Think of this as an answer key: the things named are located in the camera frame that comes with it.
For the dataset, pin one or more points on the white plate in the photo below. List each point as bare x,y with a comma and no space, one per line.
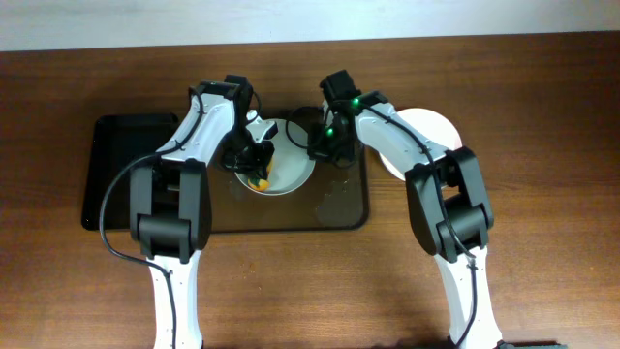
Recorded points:
400,152

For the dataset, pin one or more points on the brown serving tray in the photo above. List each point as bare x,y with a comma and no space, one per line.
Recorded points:
332,198

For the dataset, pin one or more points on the yellow green sponge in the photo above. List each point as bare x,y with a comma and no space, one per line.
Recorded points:
260,182

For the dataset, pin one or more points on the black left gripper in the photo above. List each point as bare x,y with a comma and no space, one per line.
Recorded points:
253,162

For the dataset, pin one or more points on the grey-green plate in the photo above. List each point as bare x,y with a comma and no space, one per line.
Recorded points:
291,164

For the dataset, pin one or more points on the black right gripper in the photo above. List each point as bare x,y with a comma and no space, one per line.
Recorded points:
329,151

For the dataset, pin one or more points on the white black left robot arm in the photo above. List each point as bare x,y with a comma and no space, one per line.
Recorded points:
170,210

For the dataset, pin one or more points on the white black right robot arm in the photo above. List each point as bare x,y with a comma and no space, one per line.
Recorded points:
448,205

